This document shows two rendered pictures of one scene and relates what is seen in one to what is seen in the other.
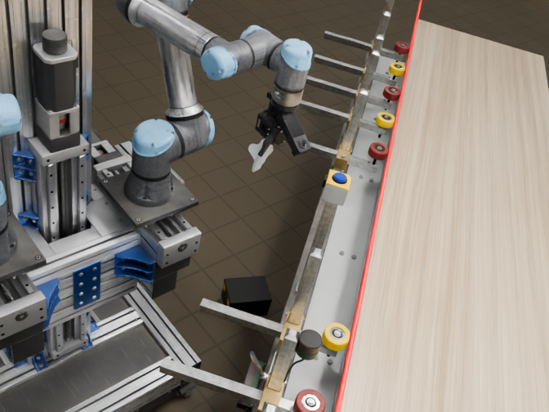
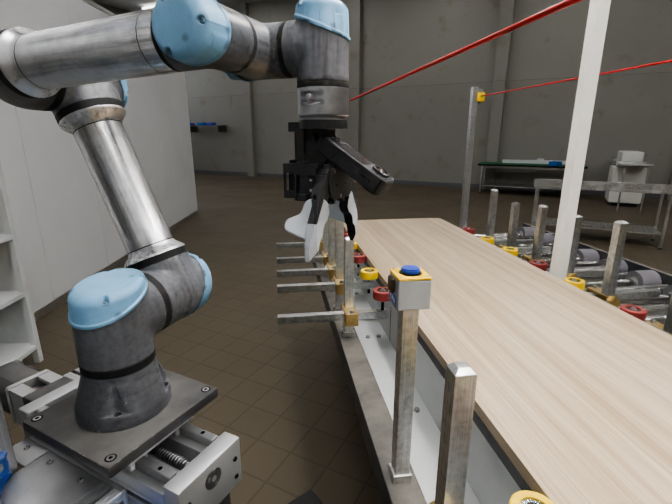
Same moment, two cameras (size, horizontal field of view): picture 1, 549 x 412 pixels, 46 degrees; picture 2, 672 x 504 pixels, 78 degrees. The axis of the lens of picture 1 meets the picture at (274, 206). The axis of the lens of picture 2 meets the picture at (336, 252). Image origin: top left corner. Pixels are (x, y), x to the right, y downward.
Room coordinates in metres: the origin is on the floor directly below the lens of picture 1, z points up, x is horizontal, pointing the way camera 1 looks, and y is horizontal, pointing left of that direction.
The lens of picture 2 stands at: (0.78, 0.17, 1.50)
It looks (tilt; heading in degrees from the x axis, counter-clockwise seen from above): 16 degrees down; 347
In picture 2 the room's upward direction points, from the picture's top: straight up
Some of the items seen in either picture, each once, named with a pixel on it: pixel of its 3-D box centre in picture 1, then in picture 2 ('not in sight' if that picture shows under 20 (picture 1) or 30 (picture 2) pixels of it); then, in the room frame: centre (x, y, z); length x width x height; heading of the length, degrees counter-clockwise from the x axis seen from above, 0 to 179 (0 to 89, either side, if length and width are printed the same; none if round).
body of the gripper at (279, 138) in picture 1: (278, 118); (319, 161); (1.41, 0.05, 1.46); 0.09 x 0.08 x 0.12; 50
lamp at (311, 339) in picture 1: (301, 363); not in sight; (1.02, -0.17, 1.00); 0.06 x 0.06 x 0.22; 85
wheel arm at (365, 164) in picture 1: (327, 153); (333, 316); (2.24, -0.16, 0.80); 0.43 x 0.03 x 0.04; 85
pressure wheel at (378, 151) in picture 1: (376, 158); (382, 302); (2.22, -0.36, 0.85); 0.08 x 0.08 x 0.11
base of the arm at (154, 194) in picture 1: (149, 178); (121, 378); (1.47, 0.39, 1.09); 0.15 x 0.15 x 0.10
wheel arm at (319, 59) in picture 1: (354, 70); (315, 259); (2.98, -0.22, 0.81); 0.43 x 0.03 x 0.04; 85
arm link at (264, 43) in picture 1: (259, 48); (254, 50); (1.45, 0.13, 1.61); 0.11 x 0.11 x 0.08; 57
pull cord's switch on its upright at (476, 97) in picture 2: not in sight; (470, 169); (3.48, -1.45, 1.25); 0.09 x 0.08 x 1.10; 175
